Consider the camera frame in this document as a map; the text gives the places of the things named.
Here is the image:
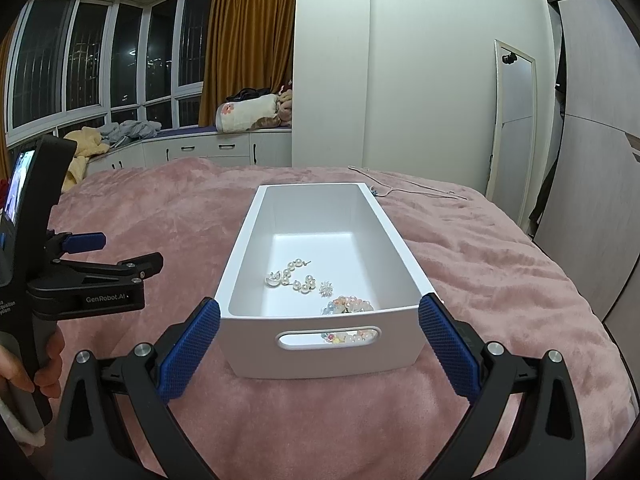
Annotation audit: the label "thin silver necklace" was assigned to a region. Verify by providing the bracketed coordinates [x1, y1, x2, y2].
[348, 165, 468, 202]

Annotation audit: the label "white window seat cabinet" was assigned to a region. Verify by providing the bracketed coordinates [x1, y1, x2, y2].
[60, 127, 293, 181]

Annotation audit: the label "pink plush blanket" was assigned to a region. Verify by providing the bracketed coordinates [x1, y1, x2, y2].
[0, 156, 640, 480]

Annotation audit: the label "dark clothes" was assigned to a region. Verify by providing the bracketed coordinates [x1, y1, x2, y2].
[226, 87, 276, 102]

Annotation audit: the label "grey door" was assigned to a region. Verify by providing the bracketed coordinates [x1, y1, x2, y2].
[530, 0, 640, 321]

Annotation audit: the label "white framed standing mirror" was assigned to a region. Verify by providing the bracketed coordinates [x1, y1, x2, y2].
[485, 38, 538, 226]

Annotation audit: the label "brown plush blanket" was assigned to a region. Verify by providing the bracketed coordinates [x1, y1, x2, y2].
[276, 87, 294, 128]

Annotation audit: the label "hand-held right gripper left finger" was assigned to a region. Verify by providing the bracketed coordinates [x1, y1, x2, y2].
[50, 297, 222, 480]

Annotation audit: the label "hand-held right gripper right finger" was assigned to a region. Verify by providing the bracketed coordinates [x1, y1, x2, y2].
[417, 294, 586, 480]

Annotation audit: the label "mustard curtain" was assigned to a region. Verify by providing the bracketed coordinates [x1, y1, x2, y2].
[198, 0, 299, 128]

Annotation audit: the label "purple window seat cushion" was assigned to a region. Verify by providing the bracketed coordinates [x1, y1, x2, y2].
[152, 126, 221, 138]

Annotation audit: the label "grey clothes pile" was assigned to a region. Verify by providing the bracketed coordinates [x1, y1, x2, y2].
[97, 120, 162, 148]

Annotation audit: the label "person's left hand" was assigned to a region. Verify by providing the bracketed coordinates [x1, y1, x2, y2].
[0, 329, 66, 401]

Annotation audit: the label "four-pearl drop earring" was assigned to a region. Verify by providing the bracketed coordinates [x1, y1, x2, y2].
[281, 258, 314, 288]

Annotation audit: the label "rolled floral blanket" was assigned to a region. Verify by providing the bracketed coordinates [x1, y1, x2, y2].
[216, 94, 281, 133]

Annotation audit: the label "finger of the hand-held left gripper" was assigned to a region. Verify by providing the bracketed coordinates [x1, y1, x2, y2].
[47, 231, 107, 261]
[50, 252, 164, 282]

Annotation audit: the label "large window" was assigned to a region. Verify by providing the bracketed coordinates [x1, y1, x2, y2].
[6, 0, 216, 136]

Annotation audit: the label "white storage box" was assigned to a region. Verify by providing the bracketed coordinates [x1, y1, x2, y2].
[212, 182, 438, 380]

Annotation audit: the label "yellow blanket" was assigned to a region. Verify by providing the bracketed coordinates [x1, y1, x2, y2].
[62, 126, 111, 193]

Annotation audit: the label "pastel bead bracelet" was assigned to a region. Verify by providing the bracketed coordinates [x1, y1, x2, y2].
[320, 296, 376, 347]

